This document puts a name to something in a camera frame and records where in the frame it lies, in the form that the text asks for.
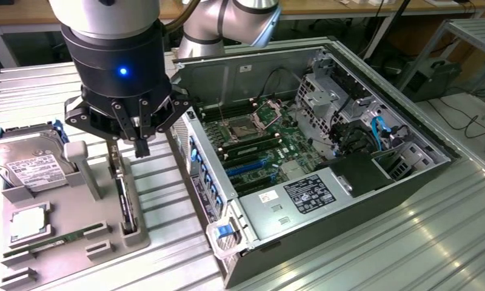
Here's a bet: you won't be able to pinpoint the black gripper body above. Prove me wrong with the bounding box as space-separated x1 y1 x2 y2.
60 18 173 122

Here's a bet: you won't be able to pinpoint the black RAM slot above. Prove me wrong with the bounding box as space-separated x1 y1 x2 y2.
200 101 260 122

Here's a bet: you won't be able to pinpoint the CPU socket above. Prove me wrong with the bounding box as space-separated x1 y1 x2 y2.
225 116 261 142

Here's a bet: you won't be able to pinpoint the green RAM stick in slot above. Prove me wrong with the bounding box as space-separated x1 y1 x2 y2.
221 139 285 160

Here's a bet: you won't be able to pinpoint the silver hard disk with label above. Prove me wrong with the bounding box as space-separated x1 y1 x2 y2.
0 126 73 195

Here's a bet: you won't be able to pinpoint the metal socket cover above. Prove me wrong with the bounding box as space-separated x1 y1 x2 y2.
252 99 286 122

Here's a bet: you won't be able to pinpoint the black graphics card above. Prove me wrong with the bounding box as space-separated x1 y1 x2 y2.
106 144 140 235

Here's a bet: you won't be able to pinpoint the blue expansion slot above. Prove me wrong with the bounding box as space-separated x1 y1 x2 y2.
225 159 269 180

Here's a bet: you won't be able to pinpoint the black expansion slot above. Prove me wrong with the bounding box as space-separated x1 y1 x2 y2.
229 174 278 193

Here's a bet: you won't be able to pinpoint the green motherboard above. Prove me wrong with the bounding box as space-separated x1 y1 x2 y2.
196 97 340 195

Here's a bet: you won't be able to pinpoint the silver perforated disk bay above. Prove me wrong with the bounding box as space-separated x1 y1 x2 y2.
297 72 373 130

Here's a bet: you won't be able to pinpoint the silver CPU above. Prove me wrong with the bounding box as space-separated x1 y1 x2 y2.
9 207 50 241

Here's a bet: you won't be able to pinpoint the blue case latch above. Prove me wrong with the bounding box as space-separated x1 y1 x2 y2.
217 223 234 241

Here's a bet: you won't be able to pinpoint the grey parts rack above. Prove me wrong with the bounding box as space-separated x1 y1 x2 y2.
0 140 153 291

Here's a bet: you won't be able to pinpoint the silver power supply with label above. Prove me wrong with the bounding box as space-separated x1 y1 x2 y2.
237 168 353 244

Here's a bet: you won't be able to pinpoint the open black PC case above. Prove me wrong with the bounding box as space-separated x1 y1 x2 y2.
172 35 464 289

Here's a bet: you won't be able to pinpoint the wooden desk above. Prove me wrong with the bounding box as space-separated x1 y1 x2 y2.
0 0 485 25

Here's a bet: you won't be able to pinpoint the black box device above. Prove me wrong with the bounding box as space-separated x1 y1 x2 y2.
402 58 462 102

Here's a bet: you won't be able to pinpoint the grey metal slat table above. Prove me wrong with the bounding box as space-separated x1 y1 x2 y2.
398 17 485 92

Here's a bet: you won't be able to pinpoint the yellowish robot cable hose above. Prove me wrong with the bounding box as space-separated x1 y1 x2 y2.
164 0 202 35

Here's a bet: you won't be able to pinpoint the black looped wire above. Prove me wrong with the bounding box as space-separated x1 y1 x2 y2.
261 67 305 98

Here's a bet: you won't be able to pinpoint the black wire bundle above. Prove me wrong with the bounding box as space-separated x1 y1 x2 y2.
329 120 380 154

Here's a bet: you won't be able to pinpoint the black plastic air duct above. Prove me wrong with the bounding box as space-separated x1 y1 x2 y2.
317 150 393 198

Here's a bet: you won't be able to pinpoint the blue SATA wire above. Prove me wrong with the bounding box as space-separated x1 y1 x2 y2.
369 116 392 153

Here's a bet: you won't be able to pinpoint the black floor cables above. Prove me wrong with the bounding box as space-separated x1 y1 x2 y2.
426 86 485 152

